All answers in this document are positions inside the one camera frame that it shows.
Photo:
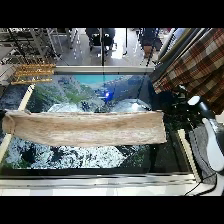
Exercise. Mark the grey garment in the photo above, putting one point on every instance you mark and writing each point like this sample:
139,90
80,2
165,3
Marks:
200,150

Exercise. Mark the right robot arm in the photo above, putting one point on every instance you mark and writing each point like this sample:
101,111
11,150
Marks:
213,148

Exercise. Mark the beige trousers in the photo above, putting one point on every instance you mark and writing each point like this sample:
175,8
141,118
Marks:
86,128

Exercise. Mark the checked shirt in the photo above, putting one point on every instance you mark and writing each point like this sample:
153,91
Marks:
200,66

